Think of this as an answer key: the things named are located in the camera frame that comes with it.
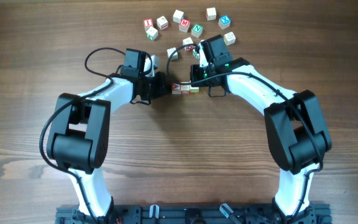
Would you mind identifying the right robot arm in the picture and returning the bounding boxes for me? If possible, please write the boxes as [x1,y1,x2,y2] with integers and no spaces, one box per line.
[190,35,332,223]

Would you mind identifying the green-sided picture block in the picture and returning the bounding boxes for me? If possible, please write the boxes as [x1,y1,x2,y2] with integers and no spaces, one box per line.
[192,49,200,60]

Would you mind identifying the plain wooden picture block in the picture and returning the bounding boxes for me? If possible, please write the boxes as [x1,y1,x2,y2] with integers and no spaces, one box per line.
[167,47,178,60]

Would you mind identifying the plain top block blue side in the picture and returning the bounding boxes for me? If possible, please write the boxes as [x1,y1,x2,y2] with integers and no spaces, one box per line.
[173,9,184,23]

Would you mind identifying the blue X letter block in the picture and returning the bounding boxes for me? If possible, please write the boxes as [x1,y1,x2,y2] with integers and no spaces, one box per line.
[218,15,231,29]

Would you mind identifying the red I letter block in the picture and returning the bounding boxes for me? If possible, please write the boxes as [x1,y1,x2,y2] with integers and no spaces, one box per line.
[143,18,154,31]

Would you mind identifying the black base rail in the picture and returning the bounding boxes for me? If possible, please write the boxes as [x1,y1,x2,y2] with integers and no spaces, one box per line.
[55,203,333,224]

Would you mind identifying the red A letter block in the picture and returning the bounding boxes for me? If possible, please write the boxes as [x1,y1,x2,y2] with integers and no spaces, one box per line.
[172,83,181,95]

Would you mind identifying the yellow-sided block right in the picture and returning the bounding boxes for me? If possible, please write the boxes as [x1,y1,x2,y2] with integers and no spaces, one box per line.
[223,32,236,45]

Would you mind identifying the green N letter block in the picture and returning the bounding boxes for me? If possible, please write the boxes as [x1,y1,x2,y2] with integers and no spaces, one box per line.
[191,24,203,38]

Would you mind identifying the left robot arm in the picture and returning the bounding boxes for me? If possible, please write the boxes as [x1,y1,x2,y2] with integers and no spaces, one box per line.
[39,49,169,223]

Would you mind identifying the red O sided block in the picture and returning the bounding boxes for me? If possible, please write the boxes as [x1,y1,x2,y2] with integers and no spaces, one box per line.
[183,37,194,51]

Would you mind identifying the plain wooden block top right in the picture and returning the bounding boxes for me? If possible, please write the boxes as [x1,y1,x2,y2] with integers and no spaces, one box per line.
[206,7,217,21]

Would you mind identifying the red M letter block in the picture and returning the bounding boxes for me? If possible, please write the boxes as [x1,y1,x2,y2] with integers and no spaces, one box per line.
[179,19,190,32]

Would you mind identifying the red-sided picture block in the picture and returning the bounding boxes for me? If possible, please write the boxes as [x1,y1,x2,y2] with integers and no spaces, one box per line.
[157,16,169,30]

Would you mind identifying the teal-sided picture block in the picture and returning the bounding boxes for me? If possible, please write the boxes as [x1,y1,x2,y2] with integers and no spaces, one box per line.
[146,27,158,41]

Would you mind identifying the yellow-sided picture block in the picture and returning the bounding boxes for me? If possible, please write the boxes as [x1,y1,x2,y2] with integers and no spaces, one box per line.
[190,86,199,93]

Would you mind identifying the dark red sided block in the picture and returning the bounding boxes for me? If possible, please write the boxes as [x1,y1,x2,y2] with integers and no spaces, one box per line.
[181,83,191,95]

